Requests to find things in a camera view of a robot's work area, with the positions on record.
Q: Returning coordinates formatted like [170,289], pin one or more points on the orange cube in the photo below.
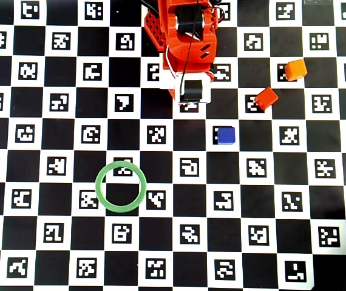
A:
[296,70]

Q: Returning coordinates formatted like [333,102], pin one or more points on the white taped wrist camera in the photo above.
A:
[179,91]

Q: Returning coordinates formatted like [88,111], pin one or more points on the blue cube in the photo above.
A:
[226,135]

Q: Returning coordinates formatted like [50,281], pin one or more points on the black white marker checkerboard mat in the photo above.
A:
[69,121]

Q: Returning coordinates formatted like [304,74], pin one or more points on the red cube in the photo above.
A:
[266,98]

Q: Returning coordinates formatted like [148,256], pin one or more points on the red gripper body black motor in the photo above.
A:
[193,90]

